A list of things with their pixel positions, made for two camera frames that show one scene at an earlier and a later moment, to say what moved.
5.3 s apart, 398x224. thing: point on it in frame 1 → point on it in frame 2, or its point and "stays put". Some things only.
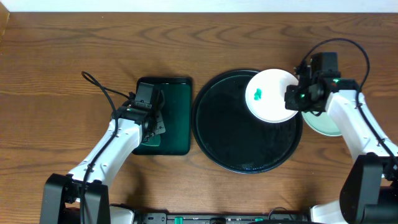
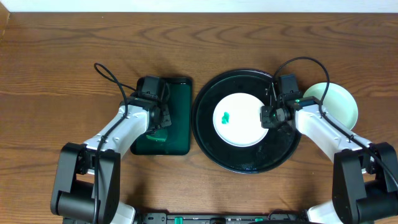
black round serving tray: [230, 136] stays put
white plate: [265, 95] → [237, 119]
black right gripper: [290, 101] → [265, 122]
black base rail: [165, 218] stays put
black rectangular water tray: [176, 116] stays put
